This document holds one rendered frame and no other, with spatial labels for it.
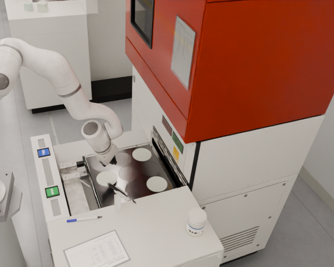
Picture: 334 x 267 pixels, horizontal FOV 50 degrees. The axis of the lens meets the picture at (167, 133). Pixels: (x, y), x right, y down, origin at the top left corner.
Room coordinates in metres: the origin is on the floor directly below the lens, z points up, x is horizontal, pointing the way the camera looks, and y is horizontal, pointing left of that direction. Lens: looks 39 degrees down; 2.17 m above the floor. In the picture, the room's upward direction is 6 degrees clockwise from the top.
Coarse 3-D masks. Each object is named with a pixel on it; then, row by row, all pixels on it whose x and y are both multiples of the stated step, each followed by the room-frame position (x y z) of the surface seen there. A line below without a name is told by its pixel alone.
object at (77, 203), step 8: (64, 184) 1.10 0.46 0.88; (72, 184) 1.11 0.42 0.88; (80, 184) 1.11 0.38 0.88; (72, 192) 1.06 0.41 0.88; (80, 192) 1.07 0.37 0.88; (72, 200) 1.02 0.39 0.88; (80, 200) 1.02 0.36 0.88; (72, 208) 0.97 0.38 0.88; (80, 208) 0.98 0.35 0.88; (88, 208) 0.98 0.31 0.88
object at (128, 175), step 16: (96, 160) 1.27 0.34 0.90; (128, 160) 1.29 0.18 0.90; (96, 176) 1.16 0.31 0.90; (128, 176) 1.18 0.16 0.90; (144, 176) 1.19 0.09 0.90; (160, 176) 1.20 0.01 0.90; (112, 192) 1.07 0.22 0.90; (128, 192) 1.08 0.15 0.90; (144, 192) 1.09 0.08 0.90; (160, 192) 1.10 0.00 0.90
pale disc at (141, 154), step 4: (140, 148) 1.39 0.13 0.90; (144, 148) 1.39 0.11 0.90; (136, 152) 1.36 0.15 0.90; (140, 152) 1.36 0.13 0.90; (144, 152) 1.36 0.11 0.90; (148, 152) 1.37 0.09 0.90; (136, 156) 1.33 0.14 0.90; (140, 156) 1.33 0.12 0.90; (144, 156) 1.33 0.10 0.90; (148, 156) 1.33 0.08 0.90; (140, 160) 1.30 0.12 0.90; (144, 160) 1.30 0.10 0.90
